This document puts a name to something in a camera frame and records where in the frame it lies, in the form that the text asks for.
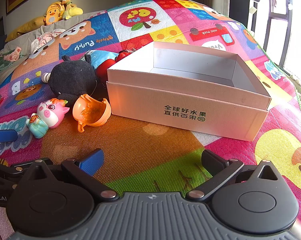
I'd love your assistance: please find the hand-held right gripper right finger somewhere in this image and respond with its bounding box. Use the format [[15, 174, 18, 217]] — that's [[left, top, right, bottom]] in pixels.
[[186, 149, 286, 202]]

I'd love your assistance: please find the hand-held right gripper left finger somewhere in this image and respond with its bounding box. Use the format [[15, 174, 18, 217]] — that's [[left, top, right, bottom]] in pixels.
[[20, 149, 119, 202]]

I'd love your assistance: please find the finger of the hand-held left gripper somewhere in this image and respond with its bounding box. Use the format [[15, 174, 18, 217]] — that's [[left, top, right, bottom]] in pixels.
[[0, 158, 37, 189], [0, 129, 18, 144]]

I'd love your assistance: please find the pink pig toy figure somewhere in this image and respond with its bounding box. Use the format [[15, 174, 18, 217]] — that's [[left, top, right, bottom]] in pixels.
[[25, 98, 70, 139]]

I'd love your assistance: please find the white cardboard box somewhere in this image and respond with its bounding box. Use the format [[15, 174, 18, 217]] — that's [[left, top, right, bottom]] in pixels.
[[106, 41, 271, 142]]

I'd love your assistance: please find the black plush toy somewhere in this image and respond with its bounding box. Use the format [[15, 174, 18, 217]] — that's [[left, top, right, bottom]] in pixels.
[[47, 54, 99, 108]]

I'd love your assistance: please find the red plastic toy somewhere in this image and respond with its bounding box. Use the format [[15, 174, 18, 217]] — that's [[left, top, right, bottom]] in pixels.
[[95, 50, 135, 83]]

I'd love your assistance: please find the blue packet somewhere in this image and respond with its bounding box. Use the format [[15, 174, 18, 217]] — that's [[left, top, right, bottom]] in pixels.
[[87, 49, 119, 69]]

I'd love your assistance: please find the colourful printed play mat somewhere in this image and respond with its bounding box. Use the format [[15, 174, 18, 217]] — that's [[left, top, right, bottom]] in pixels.
[[0, 0, 301, 240]]

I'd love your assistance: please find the green cloth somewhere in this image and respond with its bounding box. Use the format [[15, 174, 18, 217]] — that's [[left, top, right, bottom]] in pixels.
[[0, 55, 14, 77]]

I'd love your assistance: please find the small pink cloth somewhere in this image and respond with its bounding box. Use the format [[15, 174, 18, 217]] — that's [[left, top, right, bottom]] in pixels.
[[3, 46, 22, 62]]

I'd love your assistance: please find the grey sofa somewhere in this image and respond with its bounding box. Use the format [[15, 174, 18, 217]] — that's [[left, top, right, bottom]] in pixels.
[[0, 10, 108, 88]]

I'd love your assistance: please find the pink white clothing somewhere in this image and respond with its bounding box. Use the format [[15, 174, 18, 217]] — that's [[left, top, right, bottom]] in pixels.
[[30, 29, 66, 54]]

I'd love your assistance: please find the yellow pillow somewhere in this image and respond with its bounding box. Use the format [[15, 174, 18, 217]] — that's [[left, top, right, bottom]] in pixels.
[[5, 16, 46, 42]]

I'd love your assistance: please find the yellow duck backpack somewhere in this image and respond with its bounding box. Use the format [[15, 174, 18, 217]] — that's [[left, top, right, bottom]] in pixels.
[[43, 1, 66, 26]]

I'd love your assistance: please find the yellow green duck plush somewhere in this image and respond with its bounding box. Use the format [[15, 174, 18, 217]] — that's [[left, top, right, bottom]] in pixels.
[[61, 0, 84, 20]]

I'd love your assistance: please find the black window frame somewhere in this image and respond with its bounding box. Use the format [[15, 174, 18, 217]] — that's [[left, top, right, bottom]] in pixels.
[[263, 0, 301, 90]]

